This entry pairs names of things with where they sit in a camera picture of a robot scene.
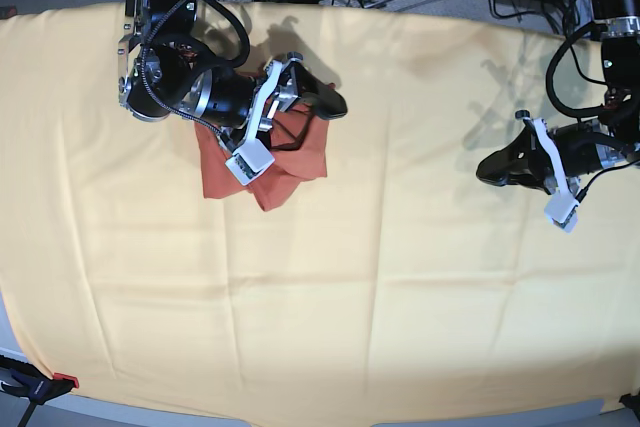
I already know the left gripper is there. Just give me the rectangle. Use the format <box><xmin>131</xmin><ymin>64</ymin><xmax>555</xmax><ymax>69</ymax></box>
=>
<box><xmin>476</xmin><ymin>119</ymin><xmax>639</xmax><ymax>192</ymax></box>

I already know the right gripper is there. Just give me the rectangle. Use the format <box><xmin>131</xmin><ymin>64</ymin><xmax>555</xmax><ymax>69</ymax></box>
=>
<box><xmin>192</xmin><ymin>64</ymin><xmax>348</xmax><ymax>135</ymax></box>

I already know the terracotta orange T-shirt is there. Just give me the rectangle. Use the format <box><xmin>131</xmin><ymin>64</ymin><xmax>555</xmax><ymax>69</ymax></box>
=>
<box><xmin>195</xmin><ymin>101</ymin><xmax>329</xmax><ymax>212</ymax></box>

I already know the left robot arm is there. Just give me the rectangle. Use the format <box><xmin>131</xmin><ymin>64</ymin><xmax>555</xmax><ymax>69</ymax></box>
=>
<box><xmin>476</xmin><ymin>0</ymin><xmax>639</xmax><ymax>197</ymax></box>

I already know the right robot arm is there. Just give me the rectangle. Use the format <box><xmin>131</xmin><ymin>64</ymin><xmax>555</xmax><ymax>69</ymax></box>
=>
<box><xmin>118</xmin><ymin>0</ymin><xmax>348</xmax><ymax>143</ymax></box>

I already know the pale yellow table cloth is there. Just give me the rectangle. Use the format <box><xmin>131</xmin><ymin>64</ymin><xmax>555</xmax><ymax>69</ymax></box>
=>
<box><xmin>1</xmin><ymin>4</ymin><xmax>639</xmax><ymax>426</ymax></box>

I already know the black clamp right corner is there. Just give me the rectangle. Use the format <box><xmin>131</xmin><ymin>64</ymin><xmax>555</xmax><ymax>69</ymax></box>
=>
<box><xmin>619</xmin><ymin>393</ymin><xmax>640</xmax><ymax>422</ymax></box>

